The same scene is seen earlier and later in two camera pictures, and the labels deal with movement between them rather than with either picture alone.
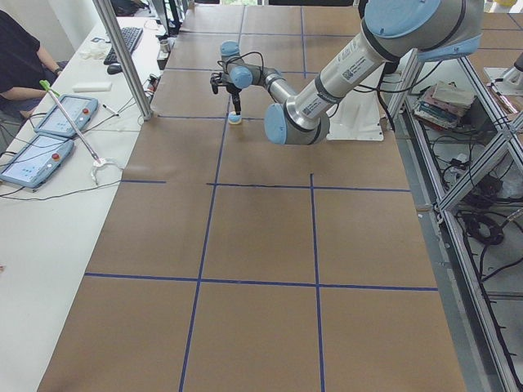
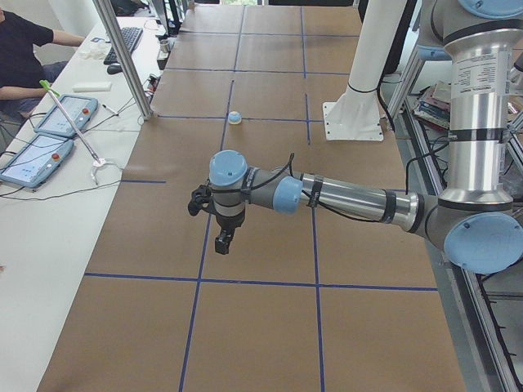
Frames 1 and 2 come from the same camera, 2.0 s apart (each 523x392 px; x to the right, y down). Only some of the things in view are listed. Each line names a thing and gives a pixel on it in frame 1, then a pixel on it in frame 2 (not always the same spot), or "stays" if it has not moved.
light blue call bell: (234, 118) stays
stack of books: (443, 104) stays
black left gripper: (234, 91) -> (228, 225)
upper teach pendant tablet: (68, 115) stays
